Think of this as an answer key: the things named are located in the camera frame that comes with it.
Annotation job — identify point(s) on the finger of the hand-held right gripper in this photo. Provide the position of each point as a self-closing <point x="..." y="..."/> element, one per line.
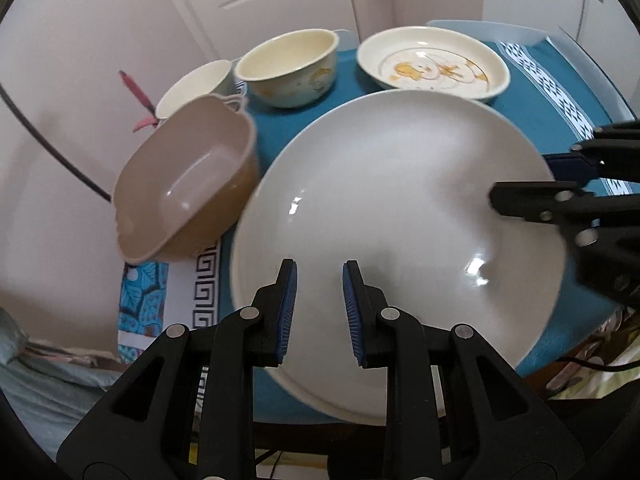
<point x="530" y="202"/>
<point x="570" y="166"/>

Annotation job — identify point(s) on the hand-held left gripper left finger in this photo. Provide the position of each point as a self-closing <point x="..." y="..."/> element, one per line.
<point x="287" y="310"/>

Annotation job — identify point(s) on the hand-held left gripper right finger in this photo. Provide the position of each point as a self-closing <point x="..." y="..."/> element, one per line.
<point x="352" y="315"/>

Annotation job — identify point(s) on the large white plate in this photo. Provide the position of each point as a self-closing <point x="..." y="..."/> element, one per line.
<point x="400" y="210"/>

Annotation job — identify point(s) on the cream plate with cartoon print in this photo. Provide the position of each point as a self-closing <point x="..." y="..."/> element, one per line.
<point x="425" y="52"/>

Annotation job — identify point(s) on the plain white bowl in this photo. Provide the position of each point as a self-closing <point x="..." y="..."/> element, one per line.
<point x="195" y="85"/>

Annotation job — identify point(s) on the cream bowl with cartoon print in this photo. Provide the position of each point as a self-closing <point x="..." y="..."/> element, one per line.
<point x="285" y="62"/>

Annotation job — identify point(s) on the blue tablecloth with white pattern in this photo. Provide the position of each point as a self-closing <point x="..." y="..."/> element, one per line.
<point x="525" y="95"/>

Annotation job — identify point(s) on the patterned table cover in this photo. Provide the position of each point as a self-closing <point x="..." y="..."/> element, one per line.
<point x="145" y="300"/>

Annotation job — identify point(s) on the green striped bedding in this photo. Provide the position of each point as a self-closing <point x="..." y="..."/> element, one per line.
<point x="620" y="340"/>

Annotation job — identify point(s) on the light blue bedding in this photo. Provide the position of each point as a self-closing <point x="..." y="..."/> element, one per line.
<point x="40" y="385"/>

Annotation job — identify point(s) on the pink plastic swatter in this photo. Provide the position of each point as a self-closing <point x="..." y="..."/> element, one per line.
<point x="131" y="85"/>

